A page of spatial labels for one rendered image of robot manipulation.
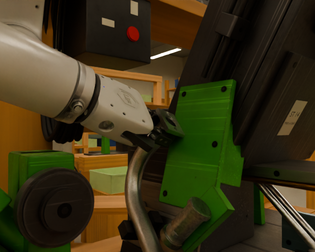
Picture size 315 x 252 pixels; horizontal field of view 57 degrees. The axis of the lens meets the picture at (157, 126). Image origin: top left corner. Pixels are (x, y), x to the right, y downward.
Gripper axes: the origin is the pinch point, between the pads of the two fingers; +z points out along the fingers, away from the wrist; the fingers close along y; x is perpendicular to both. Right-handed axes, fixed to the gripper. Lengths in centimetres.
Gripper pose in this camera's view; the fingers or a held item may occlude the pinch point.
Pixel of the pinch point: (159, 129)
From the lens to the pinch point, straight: 50.5
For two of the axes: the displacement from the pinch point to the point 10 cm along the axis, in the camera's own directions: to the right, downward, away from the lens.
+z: 7.1, 3.1, 6.4
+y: -3.1, -6.7, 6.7
